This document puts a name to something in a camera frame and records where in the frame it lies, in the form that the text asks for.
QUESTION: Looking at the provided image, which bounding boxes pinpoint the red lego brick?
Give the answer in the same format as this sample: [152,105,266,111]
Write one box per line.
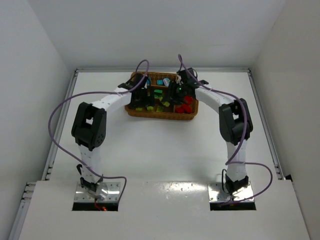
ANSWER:
[174,104,193,114]

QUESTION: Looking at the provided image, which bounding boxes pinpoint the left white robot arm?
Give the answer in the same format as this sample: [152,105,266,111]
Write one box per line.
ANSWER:
[71,73,149,192]

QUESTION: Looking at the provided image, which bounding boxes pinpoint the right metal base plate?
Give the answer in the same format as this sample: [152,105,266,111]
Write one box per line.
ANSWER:
[207,182,255,204]

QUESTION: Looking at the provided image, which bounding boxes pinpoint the blue monster face lego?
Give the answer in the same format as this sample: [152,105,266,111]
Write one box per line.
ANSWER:
[162,77,171,87]

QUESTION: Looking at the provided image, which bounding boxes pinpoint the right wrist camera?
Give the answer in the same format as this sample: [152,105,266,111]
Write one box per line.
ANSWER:
[176,76,182,85]

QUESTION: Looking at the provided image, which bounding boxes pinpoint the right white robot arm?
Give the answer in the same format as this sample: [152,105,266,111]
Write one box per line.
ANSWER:
[165,68,253,195]

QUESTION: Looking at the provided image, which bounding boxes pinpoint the brown wicker divided basket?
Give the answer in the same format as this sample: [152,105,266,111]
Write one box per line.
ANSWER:
[124,72,199,121]

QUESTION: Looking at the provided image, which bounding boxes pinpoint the green upturned lego brick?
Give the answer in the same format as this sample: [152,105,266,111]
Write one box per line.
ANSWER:
[154,89,163,99]

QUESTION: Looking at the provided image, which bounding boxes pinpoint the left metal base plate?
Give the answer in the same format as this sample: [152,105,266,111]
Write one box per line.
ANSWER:
[74,181,121,204]

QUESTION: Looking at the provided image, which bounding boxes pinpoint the blue lego base piece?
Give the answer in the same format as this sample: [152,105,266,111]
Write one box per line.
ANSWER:
[156,79,163,85]

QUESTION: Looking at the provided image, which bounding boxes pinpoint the metal base plate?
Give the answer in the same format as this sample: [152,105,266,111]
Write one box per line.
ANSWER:
[207,182,255,204]
[74,181,121,204]

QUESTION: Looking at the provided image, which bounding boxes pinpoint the lime green lego piece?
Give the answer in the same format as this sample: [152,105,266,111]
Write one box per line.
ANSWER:
[161,101,170,107]

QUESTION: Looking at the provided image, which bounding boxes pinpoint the red lego arch piece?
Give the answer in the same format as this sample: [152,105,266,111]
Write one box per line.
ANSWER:
[184,96,193,105]

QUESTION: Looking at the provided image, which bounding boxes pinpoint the lime small lego brick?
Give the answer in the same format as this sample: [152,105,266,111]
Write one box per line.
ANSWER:
[156,106,164,113]

